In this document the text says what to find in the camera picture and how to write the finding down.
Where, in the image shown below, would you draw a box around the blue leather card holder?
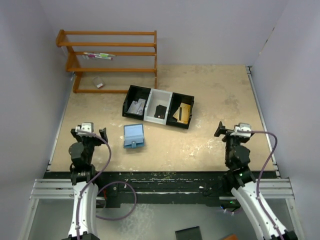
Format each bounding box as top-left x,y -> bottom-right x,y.
123,123 -> 145,149

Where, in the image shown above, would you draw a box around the gold credit card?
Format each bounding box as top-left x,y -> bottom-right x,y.
173,102 -> 191,124

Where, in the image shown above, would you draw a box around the silver VIP credit card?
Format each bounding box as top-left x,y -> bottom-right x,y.
127,98 -> 146,116

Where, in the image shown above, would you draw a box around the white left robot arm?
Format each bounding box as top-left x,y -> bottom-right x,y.
67,125 -> 108,240

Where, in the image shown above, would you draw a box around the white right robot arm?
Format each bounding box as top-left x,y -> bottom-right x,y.
214,122 -> 298,240

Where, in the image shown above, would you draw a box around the black VIP credit card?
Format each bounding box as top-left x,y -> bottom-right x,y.
154,104 -> 167,119

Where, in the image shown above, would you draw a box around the orange card holder on floor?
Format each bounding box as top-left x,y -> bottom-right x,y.
219,234 -> 238,240

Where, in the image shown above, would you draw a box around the black card holder on floor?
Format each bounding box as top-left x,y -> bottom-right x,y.
175,226 -> 203,240

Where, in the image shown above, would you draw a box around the three-compartment sorting tray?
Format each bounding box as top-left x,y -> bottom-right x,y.
122,85 -> 195,129

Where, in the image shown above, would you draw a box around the orange wooden rack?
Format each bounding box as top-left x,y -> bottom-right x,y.
55,29 -> 158,94

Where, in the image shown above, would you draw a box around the coloured markers on rack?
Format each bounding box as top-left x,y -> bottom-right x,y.
83,52 -> 116,61

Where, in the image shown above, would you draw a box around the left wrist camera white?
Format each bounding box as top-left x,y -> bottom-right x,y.
75,122 -> 94,137

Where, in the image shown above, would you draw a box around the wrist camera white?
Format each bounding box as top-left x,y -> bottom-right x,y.
230,123 -> 254,138
75,122 -> 94,137

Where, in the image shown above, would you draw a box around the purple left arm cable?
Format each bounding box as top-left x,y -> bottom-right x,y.
74,129 -> 113,240

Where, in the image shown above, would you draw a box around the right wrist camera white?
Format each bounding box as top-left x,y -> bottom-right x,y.
230,123 -> 254,138

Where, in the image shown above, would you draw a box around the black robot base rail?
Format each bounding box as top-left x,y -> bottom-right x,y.
97,171 -> 231,208

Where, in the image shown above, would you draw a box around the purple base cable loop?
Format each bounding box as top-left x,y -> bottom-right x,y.
94,181 -> 138,222

